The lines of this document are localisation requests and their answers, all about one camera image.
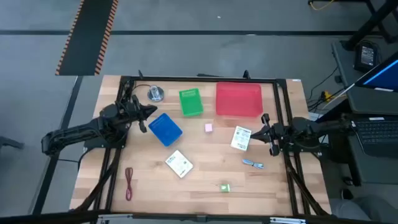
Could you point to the small white adapter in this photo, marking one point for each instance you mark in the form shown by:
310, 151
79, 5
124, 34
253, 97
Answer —
208, 127

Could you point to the black orange-edged floor strip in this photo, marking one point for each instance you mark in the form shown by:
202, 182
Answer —
87, 37

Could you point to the person's leg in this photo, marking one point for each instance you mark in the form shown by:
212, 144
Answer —
367, 211

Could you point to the pink-red translucent plastic bin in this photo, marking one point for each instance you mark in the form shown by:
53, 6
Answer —
239, 99

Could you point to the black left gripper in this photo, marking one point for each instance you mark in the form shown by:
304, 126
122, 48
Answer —
133, 113

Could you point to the flat monitor with blue screen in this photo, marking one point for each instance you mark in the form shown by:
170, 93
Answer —
385, 74

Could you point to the black stand post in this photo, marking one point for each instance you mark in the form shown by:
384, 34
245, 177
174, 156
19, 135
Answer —
370, 23

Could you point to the yellow plug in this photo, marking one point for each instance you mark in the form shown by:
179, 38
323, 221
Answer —
326, 96

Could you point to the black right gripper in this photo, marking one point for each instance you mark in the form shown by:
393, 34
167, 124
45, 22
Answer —
278, 135

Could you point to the round silver metal disc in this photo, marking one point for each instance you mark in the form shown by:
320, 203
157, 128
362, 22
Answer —
155, 96

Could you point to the green white USB charger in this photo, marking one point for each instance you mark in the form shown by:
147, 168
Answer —
225, 188

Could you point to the white card reader box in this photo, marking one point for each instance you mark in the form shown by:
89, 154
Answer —
179, 163

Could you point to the grey chair base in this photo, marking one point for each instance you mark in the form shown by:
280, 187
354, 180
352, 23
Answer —
11, 143

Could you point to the green plastic basket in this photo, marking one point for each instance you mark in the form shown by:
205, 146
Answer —
190, 102

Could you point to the black laptop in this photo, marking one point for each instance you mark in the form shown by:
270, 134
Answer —
376, 133

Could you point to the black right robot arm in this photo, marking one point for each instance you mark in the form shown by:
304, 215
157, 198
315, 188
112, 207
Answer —
306, 127

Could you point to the dark grey desk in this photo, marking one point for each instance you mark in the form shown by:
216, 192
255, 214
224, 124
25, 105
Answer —
367, 102

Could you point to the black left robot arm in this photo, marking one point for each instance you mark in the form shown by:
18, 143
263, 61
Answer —
77, 130

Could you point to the white product box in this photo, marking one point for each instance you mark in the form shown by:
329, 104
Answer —
241, 138

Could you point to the black aluminium table frame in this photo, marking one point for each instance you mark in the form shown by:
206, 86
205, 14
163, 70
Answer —
186, 78

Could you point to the blue plastic basket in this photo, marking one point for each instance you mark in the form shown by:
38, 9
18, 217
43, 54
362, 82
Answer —
164, 129

